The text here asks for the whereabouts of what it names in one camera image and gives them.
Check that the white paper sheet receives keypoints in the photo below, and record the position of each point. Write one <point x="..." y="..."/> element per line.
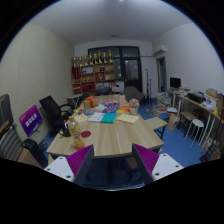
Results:
<point x="96" y="117"/>

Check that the yellow paper sheet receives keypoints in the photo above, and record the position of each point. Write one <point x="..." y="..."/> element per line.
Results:
<point x="81" y="118"/>

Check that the wooden meeting table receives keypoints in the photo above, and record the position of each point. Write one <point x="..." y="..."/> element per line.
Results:
<point x="109" y="140"/>

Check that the dark window door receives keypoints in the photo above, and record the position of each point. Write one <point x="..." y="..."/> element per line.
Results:
<point x="127" y="63"/>

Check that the orange booklet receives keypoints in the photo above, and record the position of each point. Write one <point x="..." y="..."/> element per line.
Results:
<point x="123" y="109"/>

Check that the red round coaster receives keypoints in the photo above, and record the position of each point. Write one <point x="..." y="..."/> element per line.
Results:
<point x="85" y="134"/>

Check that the purple sign board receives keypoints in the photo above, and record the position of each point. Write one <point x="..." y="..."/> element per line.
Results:
<point x="30" y="120"/>

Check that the teal notebook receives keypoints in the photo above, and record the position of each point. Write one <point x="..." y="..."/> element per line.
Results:
<point x="109" y="118"/>

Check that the small wooden side bench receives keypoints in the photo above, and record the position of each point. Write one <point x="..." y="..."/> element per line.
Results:
<point x="157" y="124"/>

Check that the black office chair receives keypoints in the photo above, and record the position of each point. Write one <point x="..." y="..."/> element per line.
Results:
<point x="55" y="114"/>

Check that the air conditioner unit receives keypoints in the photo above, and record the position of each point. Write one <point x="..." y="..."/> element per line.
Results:
<point x="159" y="49"/>

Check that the brown paper bag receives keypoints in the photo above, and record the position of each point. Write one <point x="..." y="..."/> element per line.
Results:
<point x="173" y="121"/>

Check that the striped cushion chair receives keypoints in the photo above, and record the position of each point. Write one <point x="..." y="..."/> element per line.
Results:
<point x="10" y="145"/>

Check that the computer monitor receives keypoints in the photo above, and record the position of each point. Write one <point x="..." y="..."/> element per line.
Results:
<point x="175" y="82"/>

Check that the long side desk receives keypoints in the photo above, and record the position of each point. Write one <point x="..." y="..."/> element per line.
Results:
<point x="213" y="115"/>

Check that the wooden display shelf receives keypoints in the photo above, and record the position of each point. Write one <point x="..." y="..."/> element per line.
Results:
<point x="93" y="73"/>

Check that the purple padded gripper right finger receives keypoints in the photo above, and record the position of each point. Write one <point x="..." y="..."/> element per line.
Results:
<point x="154" y="166"/>

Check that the grey armchair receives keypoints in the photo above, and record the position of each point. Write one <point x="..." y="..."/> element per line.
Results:
<point x="132" y="92"/>

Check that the yellow drink bottle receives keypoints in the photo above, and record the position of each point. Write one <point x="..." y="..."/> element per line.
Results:
<point x="75" y="133"/>

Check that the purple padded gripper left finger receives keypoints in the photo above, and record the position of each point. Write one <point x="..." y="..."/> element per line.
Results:
<point x="74" y="167"/>

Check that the black mug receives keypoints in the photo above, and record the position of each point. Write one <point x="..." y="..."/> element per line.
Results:
<point x="64" y="131"/>

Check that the white round stool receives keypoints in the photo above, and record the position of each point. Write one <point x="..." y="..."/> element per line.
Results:
<point x="195" y="127"/>

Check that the blue booklet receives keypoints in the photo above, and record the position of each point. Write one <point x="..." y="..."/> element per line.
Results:
<point x="110" y="109"/>

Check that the yellow gift box red ribbon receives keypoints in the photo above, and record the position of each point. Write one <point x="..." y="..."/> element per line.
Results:
<point x="91" y="102"/>

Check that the beige paper pad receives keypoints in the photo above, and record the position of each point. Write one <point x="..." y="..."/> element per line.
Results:
<point x="127" y="118"/>

